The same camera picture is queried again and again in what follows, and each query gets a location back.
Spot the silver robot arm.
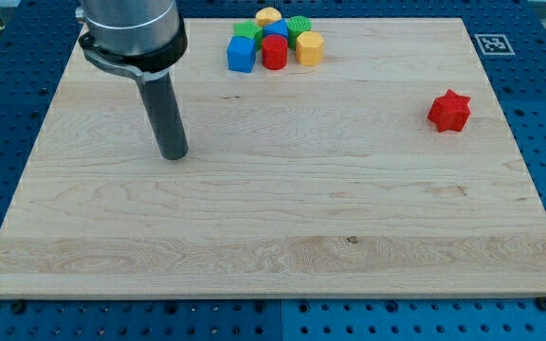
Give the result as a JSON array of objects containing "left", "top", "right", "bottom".
[{"left": 75, "top": 0, "right": 188, "bottom": 82}]

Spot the green star block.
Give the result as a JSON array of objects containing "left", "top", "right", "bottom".
[{"left": 233, "top": 20, "right": 264, "bottom": 50}]

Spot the red star block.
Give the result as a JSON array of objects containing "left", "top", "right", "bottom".
[{"left": 428, "top": 89, "right": 470, "bottom": 133}]

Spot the light wooden board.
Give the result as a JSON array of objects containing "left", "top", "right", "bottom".
[{"left": 0, "top": 18, "right": 546, "bottom": 300}]

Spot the blue cube block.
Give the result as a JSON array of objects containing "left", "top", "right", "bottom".
[{"left": 227, "top": 36, "right": 257, "bottom": 73}]

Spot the red cylinder block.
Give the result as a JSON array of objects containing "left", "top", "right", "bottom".
[{"left": 262, "top": 34, "right": 288, "bottom": 70}]

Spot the yellow hexagon block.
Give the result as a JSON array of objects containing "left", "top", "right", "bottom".
[{"left": 295, "top": 31, "right": 325, "bottom": 66}]

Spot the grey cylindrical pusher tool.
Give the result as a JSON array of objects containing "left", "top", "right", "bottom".
[{"left": 137, "top": 69, "right": 189, "bottom": 160}]

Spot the blue block behind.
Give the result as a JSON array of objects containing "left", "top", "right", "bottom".
[{"left": 264, "top": 19, "right": 288, "bottom": 39}]

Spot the green round block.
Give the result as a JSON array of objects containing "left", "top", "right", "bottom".
[{"left": 286, "top": 15, "right": 312, "bottom": 49}]

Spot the yellow round block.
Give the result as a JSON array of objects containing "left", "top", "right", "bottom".
[{"left": 255, "top": 7, "right": 282, "bottom": 27}]

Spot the white fiducial marker tag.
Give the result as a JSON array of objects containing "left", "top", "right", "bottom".
[{"left": 474, "top": 33, "right": 515, "bottom": 56}]

